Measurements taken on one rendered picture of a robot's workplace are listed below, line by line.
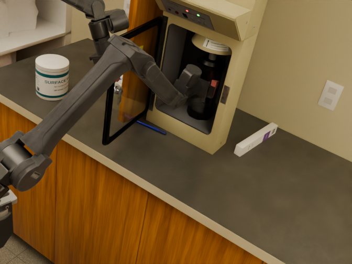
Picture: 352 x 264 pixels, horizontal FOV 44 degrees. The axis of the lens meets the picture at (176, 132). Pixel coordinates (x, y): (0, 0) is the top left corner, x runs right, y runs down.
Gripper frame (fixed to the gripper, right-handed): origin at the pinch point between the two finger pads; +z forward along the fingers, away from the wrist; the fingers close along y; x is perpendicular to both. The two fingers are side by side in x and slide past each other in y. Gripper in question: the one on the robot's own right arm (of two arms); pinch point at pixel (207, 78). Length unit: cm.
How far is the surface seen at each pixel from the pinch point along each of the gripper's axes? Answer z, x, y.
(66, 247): -33, 91, 34
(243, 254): -35, 35, -43
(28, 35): 10, 23, 109
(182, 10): -18.5, -27.5, 5.8
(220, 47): -6.9, -16.1, -5.3
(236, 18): -22.1, -32.1, -14.4
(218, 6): -19.2, -32.7, -6.6
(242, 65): -5.8, -12.6, -14.3
